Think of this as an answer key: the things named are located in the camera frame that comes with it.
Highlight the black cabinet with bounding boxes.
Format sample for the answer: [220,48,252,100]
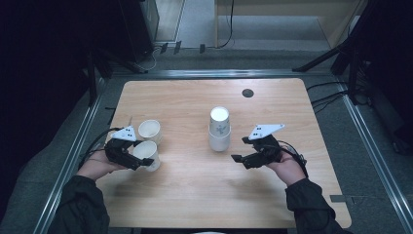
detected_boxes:
[118,0,161,63]

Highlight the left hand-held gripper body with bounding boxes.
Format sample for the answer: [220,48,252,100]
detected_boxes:
[103,125,141,171]

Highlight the light wooden furniture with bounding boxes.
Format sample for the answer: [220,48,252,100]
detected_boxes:
[213,0,369,50]

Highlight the hand-held gripper cable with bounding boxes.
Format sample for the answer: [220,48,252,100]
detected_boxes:
[78,127,123,171]
[279,138,309,178]

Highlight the black floor cables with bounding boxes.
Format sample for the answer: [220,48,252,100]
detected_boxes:
[306,80,349,115]

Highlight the grey tape strip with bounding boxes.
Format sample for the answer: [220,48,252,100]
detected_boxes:
[329,194,349,205]

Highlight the black hanging cable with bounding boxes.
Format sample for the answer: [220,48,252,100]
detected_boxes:
[216,0,236,50]

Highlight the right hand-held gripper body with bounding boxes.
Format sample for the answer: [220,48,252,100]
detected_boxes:
[247,123,286,169]

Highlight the right hand-held gripper cable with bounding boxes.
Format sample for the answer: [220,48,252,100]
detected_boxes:
[279,138,309,178]

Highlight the person's left hand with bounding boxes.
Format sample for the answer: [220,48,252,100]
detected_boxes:
[76,148,129,181]

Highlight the black tape strip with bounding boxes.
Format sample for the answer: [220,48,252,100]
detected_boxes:
[104,105,118,126]

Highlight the black tripod stand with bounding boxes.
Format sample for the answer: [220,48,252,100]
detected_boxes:
[291,0,413,106]

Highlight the person's right hand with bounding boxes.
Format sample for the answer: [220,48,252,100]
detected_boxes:
[265,150,307,187]

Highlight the left hand-held gripper cable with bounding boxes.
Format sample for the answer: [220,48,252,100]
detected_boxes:
[78,127,123,171]

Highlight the stack of white paper cups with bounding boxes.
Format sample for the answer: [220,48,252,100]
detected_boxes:
[207,105,233,153]

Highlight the white floor cable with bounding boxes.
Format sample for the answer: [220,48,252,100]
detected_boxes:
[141,45,164,71]

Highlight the aluminium floor rail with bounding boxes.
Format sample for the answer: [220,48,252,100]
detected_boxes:
[32,77,109,234]
[335,81,413,234]
[110,68,333,79]

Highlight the white paper cup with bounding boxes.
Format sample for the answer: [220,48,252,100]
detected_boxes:
[131,139,162,173]
[137,119,164,145]

